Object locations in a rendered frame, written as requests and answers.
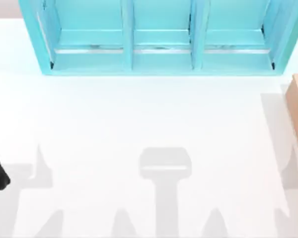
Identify light blue rack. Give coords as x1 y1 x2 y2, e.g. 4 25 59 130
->
17 0 298 77

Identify salmon-coloured shallow box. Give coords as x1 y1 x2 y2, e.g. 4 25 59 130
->
285 73 298 173

